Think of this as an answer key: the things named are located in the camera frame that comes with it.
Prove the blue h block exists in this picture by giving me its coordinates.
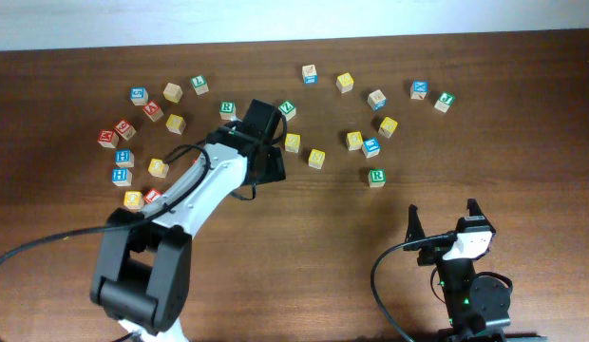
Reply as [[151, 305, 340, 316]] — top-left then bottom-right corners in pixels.
[[115, 149, 135, 168], [111, 168, 133, 187]]

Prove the yellow block top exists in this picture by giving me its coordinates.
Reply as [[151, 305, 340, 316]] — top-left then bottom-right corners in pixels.
[[336, 72, 354, 93]]

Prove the wood block blue side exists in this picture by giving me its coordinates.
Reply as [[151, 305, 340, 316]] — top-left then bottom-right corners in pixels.
[[302, 65, 318, 85]]

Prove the blue X block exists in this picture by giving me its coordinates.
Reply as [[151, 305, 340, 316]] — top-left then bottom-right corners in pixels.
[[409, 80, 428, 100]]

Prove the wood block orange picture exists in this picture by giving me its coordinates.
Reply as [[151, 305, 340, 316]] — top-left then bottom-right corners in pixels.
[[367, 89, 387, 111]]

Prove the plain wood yellow block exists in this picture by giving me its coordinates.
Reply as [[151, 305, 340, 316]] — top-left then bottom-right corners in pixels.
[[163, 83, 183, 104]]

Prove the yellow block near A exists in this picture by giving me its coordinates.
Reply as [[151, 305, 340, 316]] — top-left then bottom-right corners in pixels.
[[166, 114, 186, 135]]

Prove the blue block right centre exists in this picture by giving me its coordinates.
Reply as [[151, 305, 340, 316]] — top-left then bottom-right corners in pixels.
[[362, 138, 381, 159]]

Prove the blue H block upper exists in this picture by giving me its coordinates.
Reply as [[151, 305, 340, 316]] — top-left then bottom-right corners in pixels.
[[115, 149, 135, 168]]

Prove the green R block lower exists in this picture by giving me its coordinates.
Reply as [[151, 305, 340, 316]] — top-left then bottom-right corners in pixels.
[[368, 169, 387, 188]]

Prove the blue block top left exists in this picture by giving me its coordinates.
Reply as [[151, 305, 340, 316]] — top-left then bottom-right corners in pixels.
[[130, 87, 148, 105]]

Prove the red I block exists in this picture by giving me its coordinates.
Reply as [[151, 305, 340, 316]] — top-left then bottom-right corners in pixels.
[[144, 188, 162, 204]]

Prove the yellow block centre right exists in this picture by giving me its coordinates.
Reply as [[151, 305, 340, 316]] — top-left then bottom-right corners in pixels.
[[308, 149, 326, 169]]

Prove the green L block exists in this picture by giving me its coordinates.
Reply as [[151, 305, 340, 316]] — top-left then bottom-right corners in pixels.
[[191, 75, 209, 95]]

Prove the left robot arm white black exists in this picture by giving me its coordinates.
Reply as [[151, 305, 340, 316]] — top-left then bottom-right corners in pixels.
[[90, 100, 287, 341]]

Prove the yellow block left middle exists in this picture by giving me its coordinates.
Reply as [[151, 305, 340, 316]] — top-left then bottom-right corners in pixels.
[[147, 159, 169, 179]]

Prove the green R block upper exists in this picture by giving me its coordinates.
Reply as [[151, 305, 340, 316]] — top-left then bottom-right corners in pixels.
[[219, 102, 237, 121]]

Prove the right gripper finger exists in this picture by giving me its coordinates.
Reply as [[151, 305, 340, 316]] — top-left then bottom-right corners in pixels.
[[465, 199, 485, 219], [405, 204, 426, 243]]

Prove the red M block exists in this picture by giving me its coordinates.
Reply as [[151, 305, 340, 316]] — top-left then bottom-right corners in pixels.
[[97, 129, 119, 148]]

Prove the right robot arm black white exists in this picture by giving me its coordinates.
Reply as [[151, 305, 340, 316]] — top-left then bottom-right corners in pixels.
[[404, 199, 547, 341]]

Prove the blue H block lower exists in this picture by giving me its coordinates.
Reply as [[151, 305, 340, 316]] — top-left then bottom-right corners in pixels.
[[111, 168, 133, 187]]

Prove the yellow block beside blue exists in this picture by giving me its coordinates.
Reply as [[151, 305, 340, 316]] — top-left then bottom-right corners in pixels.
[[346, 131, 363, 151]]

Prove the green r block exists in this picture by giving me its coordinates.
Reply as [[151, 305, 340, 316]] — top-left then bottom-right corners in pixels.
[[219, 102, 237, 121], [368, 169, 387, 188]]

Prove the red 6 block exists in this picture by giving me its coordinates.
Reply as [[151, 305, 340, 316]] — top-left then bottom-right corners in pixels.
[[114, 120, 136, 141]]

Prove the green J block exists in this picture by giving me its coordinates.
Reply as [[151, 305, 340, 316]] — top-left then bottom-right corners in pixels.
[[434, 92, 455, 113]]

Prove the yellow block bottom left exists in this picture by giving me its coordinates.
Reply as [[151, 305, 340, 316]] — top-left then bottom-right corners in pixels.
[[123, 191, 145, 210]]

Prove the green Z block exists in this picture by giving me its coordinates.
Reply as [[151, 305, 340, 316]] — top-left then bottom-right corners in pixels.
[[278, 101, 296, 121]]

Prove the red A block upper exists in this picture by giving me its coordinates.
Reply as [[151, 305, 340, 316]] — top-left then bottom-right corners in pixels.
[[142, 101, 163, 122]]

